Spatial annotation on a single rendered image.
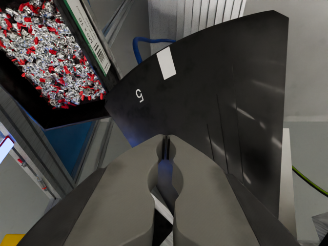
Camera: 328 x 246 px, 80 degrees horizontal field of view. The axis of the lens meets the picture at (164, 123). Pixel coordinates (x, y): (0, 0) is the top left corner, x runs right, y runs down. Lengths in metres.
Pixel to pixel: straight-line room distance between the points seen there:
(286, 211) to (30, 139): 0.61
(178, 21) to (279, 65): 0.94
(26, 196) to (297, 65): 1.76
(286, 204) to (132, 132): 0.37
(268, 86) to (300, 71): 1.37
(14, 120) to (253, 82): 0.48
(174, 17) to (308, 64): 0.89
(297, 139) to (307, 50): 0.58
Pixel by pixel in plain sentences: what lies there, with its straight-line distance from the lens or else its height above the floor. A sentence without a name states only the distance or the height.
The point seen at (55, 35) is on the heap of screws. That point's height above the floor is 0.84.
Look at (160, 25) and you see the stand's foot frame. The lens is 1.13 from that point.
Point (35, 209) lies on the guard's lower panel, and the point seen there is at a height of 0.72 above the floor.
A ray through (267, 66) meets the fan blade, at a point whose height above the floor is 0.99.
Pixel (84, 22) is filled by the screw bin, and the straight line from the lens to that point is 0.35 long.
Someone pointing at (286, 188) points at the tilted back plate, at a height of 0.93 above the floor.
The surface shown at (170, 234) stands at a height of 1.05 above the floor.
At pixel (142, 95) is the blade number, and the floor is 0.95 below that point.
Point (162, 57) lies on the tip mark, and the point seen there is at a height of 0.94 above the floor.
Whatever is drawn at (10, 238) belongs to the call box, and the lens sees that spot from 0.68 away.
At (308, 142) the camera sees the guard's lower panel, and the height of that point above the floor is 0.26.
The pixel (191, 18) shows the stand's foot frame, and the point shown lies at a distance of 1.13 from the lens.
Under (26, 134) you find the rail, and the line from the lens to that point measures 0.57.
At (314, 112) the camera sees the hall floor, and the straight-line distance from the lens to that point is 1.87.
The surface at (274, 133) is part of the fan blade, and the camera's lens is 0.19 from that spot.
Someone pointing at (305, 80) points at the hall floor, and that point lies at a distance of 1.62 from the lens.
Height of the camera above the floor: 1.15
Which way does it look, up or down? 47 degrees down
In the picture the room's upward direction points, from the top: 179 degrees counter-clockwise
